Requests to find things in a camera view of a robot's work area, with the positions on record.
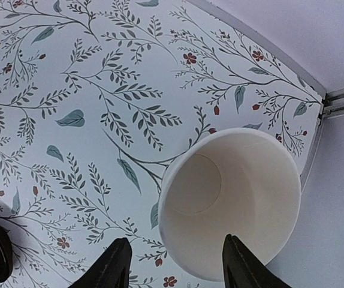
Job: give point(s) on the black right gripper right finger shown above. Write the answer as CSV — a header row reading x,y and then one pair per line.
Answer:
x,y
243,269

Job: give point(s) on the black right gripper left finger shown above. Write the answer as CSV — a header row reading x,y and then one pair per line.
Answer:
x,y
111,269

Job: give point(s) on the white paper cup corner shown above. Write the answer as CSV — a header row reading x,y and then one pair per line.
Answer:
x,y
238,181

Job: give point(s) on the floral patterned table mat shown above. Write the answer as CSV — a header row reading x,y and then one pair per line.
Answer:
x,y
97,99

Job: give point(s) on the right aluminium frame post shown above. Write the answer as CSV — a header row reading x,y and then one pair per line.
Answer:
x,y
333,104

